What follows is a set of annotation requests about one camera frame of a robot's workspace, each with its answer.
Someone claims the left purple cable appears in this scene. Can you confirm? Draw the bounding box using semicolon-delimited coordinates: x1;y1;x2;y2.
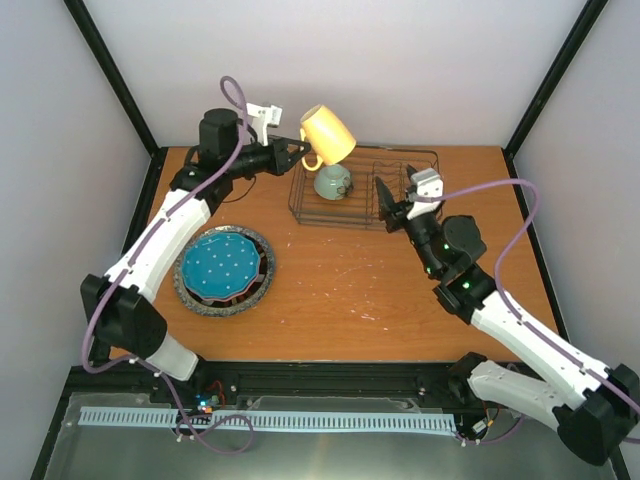
81;75;257;456

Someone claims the right black frame post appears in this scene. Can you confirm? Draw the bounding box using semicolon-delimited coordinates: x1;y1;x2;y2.
503;0;609;162

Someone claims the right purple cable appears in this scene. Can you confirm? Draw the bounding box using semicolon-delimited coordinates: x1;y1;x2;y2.
414;178;640;446

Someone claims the left black frame post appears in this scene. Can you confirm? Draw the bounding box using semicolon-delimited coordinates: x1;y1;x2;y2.
63;0;160;157

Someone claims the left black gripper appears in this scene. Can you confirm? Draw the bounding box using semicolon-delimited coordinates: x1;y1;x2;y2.
226;135;311;179

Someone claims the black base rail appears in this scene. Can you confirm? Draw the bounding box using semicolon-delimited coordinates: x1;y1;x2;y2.
64;359;501;416

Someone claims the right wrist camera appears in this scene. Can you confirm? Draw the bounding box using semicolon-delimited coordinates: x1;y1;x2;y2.
406;168;444;220

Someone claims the light blue cable duct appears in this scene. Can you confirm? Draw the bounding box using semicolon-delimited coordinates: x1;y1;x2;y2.
78;406;456;436

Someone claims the purple cable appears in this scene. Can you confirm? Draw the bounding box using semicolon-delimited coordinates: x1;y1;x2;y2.
414;178;640;446
81;75;257;456

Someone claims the pink plate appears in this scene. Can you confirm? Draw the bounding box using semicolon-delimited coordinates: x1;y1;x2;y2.
199;274;266;305

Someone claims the black wire dish rack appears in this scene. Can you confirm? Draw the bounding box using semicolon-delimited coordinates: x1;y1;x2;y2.
288;145;439;231

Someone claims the yellow mug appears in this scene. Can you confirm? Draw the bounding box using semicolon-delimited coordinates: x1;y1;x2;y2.
300;105;356;172

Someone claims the green ceramic bowl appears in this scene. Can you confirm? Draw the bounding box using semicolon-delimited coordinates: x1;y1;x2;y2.
314;164;353;201

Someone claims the blue dotted plate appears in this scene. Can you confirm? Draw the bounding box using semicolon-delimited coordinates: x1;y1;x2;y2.
180;232;260;301

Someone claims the grey speckled large plate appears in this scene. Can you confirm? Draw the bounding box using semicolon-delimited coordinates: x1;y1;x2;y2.
172;225;276;318

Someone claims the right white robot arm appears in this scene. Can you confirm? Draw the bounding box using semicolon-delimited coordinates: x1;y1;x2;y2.
375;167;639;466

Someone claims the black frame post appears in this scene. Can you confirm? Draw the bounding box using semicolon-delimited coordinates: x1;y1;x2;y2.
503;0;609;162
63;0;160;157

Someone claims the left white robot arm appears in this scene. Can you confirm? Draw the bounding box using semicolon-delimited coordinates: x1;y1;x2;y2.
81;103;310;403

